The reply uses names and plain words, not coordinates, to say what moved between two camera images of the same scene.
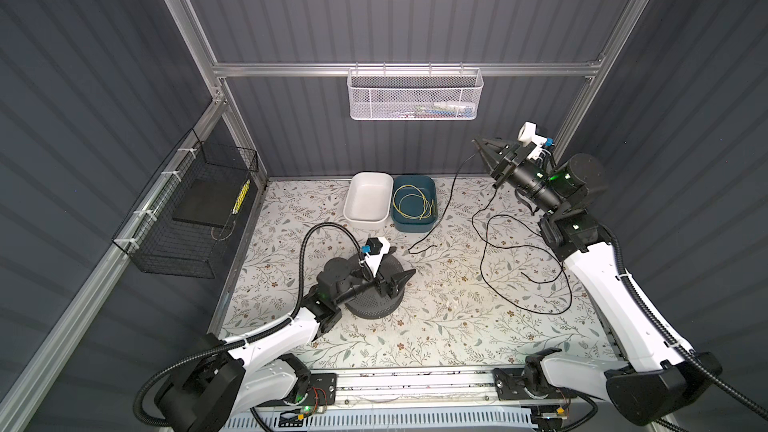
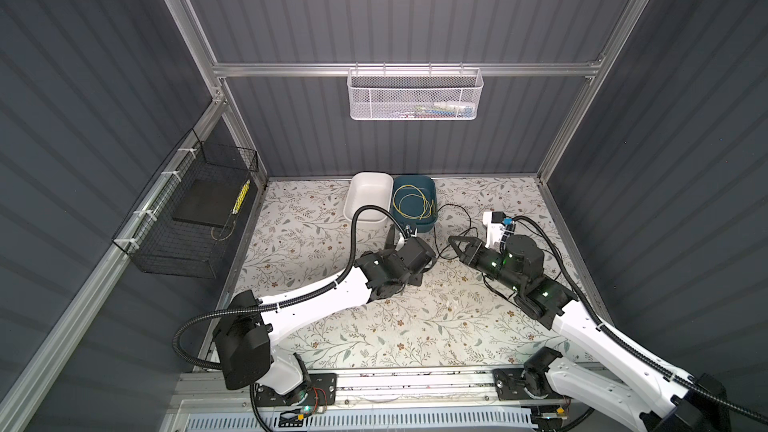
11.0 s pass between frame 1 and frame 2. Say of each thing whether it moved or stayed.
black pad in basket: stayed
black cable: moved
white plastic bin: stayed
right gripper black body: moved
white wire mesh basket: stayed
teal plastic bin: stayed
